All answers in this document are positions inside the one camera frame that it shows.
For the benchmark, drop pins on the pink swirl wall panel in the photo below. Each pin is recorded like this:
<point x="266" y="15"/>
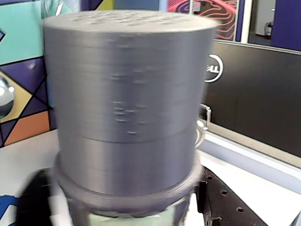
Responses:
<point x="211" y="14"/>

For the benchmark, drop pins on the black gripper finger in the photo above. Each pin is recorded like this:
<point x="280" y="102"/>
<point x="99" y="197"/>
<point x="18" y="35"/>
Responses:
<point x="218" y="207"/>
<point x="35" y="195"/>

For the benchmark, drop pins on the silver toy ladle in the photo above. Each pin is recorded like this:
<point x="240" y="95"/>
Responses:
<point x="4" y="94"/>

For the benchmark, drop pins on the gray salt shaker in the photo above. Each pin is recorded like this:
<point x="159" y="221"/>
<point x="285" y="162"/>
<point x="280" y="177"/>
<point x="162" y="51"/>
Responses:
<point x="122" y="94"/>

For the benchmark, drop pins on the dark blue office partition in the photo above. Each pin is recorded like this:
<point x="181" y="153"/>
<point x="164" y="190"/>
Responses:
<point x="288" y="21"/>

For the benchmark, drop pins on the stainless steel toy pot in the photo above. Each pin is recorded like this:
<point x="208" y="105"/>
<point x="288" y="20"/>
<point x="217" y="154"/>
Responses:
<point x="202" y="127"/>

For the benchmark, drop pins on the black Dell monitor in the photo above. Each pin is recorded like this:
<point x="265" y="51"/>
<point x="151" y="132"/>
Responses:
<point x="258" y="99"/>

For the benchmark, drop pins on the pale blue desk divider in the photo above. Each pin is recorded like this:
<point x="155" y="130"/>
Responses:
<point x="270" y="158"/>

